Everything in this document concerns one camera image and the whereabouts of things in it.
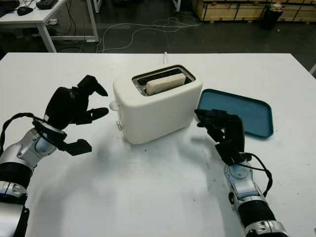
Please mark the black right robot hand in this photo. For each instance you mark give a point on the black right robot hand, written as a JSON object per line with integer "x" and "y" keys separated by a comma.
{"x": 235, "y": 130}

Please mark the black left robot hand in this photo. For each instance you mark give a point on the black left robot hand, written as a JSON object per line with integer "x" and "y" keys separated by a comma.
{"x": 66, "y": 106}

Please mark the blue plastic tray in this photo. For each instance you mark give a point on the blue plastic tray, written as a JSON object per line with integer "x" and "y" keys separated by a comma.
{"x": 247, "y": 111}

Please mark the white toaster lever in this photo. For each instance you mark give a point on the white toaster lever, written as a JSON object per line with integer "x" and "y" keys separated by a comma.
{"x": 113, "y": 106}

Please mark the white two-slot toaster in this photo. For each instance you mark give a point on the white two-slot toaster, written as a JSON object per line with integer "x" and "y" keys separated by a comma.
{"x": 158, "y": 116}

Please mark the slice of bread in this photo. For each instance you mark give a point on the slice of bread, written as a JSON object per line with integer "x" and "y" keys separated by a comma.
{"x": 165, "y": 82}

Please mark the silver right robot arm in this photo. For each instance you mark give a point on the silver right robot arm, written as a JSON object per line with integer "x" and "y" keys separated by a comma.
{"x": 247, "y": 182}

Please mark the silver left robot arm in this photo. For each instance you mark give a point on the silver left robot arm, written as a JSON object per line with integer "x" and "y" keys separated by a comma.
{"x": 19, "y": 153}

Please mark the silver toaster dial knob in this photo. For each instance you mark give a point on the silver toaster dial knob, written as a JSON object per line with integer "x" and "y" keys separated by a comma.
{"x": 120, "y": 125}

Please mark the white power strip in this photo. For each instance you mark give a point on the white power strip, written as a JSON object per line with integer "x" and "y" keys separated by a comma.
{"x": 53, "y": 22}

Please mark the white office desk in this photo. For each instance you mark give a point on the white office desk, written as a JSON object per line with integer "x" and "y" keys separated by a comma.
{"x": 37, "y": 16}

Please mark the grey chair part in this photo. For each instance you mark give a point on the grey chair part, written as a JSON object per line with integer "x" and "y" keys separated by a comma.
{"x": 314, "y": 70}

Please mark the black handheld device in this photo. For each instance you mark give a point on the black handheld device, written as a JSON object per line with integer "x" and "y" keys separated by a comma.
{"x": 47, "y": 4}

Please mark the black computer mouse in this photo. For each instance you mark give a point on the black computer mouse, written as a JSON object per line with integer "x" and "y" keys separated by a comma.
{"x": 24, "y": 11}

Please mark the black trash bin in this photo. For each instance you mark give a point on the black trash bin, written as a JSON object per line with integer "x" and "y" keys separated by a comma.
{"x": 269, "y": 21}

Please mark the black laptop keyboard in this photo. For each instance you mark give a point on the black laptop keyboard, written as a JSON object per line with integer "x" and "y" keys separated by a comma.
{"x": 7, "y": 7}

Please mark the wooden shipping crate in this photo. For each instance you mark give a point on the wooden shipping crate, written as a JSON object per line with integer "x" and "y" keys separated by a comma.
{"x": 300, "y": 11}
{"x": 227, "y": 10}

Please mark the crumpled paper in bin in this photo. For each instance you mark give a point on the crumpled paper in bin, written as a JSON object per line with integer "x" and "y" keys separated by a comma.
{"x": 276, "y": 7}

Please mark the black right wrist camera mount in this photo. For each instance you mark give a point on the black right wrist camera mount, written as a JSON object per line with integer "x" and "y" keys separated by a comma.
{"x": 227, "y": 150}

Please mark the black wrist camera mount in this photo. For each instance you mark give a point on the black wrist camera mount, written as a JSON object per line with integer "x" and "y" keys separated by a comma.
{"x": 227, "y": 150}
{"x": 79, "y": 146}

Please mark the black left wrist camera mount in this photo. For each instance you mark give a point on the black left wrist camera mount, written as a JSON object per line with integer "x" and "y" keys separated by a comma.
{"x": 79, "y": 146}

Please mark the white desk leg frame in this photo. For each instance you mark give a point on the white desk leg frame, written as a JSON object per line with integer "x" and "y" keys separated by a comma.
{"x": 177, "y": 5}
{"x": 96, "y": 6}

